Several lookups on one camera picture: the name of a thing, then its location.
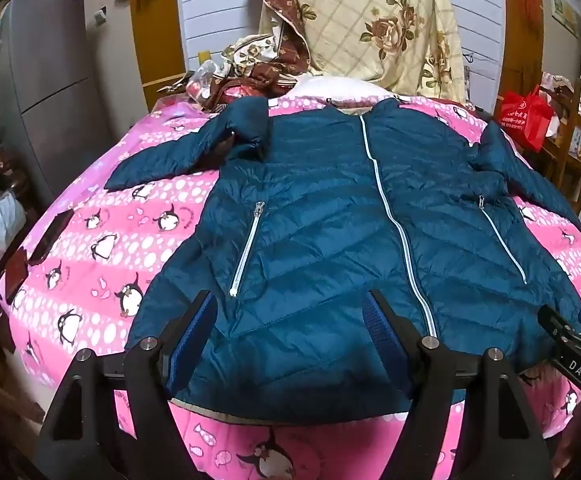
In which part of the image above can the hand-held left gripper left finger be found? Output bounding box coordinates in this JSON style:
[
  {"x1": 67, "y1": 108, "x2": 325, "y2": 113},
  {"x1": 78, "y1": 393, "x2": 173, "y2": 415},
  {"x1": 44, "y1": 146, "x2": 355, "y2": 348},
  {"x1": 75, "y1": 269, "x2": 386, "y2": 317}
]
[{"x1": 35, "y1": 290, "x2": 219, "y2": 480}]

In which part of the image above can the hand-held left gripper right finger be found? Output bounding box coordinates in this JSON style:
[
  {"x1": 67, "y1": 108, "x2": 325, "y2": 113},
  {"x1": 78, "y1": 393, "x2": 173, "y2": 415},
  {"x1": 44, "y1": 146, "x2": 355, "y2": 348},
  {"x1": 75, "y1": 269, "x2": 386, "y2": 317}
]
[{"x1": 362, "y1": 289, "x2": 554, "y2": 480}]

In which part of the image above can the teal puffer jacket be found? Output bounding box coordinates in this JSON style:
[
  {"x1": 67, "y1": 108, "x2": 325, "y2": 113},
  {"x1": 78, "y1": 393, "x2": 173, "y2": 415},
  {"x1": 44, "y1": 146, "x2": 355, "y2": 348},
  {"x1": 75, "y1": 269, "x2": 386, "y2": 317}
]
[{"x1": 105, "y1": 96, "x2": 581, "y2": 427}]

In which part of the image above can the wooden chair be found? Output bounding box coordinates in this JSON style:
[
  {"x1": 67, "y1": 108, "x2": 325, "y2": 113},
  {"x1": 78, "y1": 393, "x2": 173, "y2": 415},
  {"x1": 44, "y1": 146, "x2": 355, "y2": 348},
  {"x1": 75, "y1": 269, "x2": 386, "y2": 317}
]
[{"x1": 539, "y1": 72, "x2": 581, "y2": 202}]

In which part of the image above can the pink penguin print blanket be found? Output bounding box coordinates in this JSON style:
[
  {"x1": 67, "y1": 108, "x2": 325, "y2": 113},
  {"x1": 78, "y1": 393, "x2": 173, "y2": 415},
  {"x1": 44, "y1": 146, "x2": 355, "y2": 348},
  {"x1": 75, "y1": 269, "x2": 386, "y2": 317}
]
[{"x1": 0, "y1": 94, "x2": 581, "y2": 480}]

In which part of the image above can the red shopping bag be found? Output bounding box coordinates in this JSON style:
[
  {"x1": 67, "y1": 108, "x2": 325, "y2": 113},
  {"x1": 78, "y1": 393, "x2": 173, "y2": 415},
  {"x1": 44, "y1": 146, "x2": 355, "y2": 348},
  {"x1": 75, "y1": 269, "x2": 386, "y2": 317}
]
[{"x1": 499, "y1": 85, "x2": 554, "y2": 154}]

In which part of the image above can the white plastic bag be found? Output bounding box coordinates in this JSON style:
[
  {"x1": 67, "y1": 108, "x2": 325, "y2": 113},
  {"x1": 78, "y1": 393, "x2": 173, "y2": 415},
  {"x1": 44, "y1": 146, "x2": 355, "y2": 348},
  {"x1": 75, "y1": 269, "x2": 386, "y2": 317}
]
[{"x1": 0, "y1": 184, "x2": 27, "y2": 257}]

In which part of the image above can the white pillow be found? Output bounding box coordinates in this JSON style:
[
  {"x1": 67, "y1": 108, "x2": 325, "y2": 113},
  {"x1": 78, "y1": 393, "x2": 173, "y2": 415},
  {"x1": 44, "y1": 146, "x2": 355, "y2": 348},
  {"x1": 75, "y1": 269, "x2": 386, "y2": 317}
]
[{"x1": 280, "y1": 75, "x2": 397, "y2": 111}]

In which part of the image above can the pink shiny bag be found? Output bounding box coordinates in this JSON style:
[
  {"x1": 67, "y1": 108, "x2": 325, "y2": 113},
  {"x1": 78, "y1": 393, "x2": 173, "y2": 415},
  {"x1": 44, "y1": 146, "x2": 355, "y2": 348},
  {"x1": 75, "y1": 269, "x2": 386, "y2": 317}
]
[{"x1": 214, "y1": 82, "x2": 272, "y2": 109}]

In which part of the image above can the clear plastic bag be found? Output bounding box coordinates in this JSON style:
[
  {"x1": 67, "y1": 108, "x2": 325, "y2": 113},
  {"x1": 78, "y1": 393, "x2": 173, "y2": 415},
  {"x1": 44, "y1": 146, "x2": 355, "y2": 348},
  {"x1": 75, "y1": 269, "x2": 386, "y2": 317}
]
[{"x1": 189, "y1": 57, "x2": 222, "y2": 92}]

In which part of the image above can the grey refrigerator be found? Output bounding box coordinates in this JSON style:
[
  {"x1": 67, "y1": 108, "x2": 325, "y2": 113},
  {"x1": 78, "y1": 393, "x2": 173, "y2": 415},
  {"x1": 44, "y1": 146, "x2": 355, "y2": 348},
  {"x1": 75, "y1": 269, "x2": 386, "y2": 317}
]
[{"x1": 0, "y1": 0, "x2": 121, "y2": 206}]

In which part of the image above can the wooden door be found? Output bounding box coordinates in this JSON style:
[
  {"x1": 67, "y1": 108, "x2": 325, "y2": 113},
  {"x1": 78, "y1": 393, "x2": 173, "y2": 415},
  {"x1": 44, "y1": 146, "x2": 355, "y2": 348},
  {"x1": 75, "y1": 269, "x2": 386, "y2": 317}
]
[{"x1": 131, "y1": 0, "x2": 189, "y2": 107}]

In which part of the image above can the cream floral quilt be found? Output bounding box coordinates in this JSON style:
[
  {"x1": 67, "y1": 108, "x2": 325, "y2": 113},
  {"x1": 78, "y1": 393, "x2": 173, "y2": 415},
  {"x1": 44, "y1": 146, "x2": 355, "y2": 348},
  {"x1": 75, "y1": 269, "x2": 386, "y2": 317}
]
[{"x1": 258, "y1": 0, "x2": 468, "y2": 106}]

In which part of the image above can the brown floral quilt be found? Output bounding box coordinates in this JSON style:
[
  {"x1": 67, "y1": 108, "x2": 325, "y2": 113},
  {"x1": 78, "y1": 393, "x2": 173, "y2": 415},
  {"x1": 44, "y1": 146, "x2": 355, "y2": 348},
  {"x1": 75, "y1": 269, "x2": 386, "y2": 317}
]
[{"x1": 220, "y1": 0, "x2": 317, "y2": 98}]

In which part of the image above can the wall poster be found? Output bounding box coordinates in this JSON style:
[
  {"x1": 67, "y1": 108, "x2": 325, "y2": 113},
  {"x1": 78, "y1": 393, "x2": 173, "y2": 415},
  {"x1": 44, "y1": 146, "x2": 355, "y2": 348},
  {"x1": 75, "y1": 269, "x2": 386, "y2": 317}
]
[{"x1": 549, "y1": 0, "x2": 581, "y2": 37}]

